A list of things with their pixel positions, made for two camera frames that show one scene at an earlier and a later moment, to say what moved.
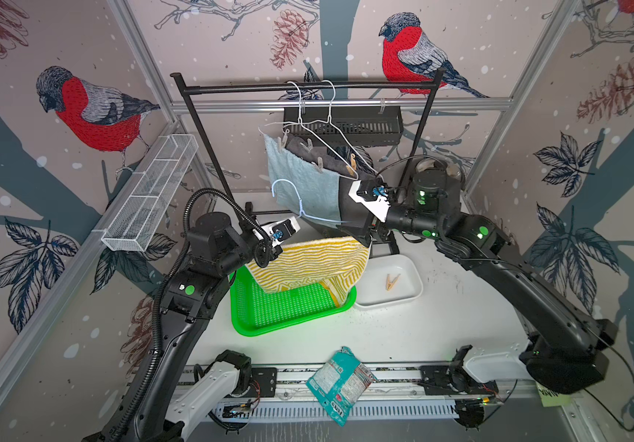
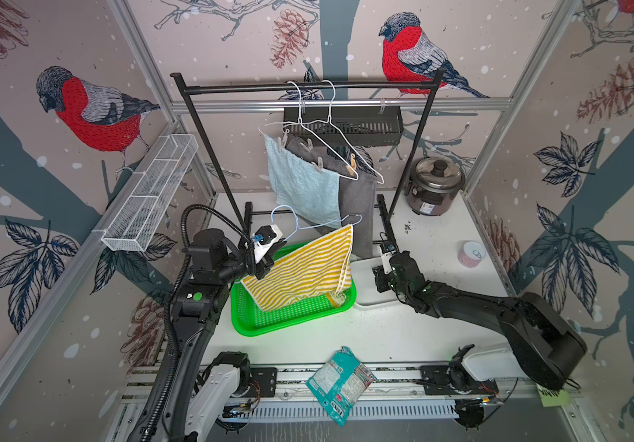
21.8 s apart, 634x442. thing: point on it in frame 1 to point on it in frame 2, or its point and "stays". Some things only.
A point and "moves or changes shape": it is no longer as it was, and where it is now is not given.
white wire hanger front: [299, 122] stays
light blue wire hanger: [301, 212] to [298, 227]
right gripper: [380, 227] to [380, 277]
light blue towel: [301, 188] stays
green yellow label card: [550, 399] stays
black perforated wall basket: [346, 126] stays
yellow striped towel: [340, 263] moves or changes shape
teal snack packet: [341, 383] stays
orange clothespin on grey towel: [353, 164] stays
